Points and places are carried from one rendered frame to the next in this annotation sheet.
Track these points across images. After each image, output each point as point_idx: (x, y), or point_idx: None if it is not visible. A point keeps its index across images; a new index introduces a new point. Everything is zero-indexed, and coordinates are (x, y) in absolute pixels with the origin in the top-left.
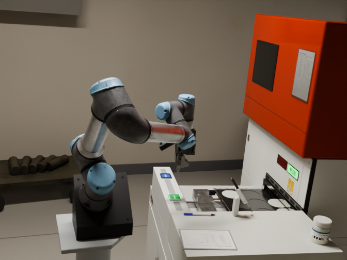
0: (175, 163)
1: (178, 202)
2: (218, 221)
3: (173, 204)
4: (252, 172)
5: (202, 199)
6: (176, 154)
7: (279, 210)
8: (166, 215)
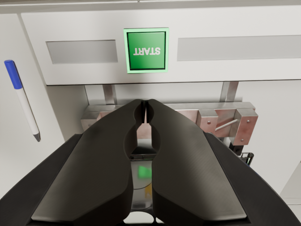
0: (167, 117)
1: (113, 59)
2: (10, 140)
3: (91, 38)
4: (299, 218)
5: (199, 124)
6: (173, 209)
7: (145, 215)
8: (92, 8)
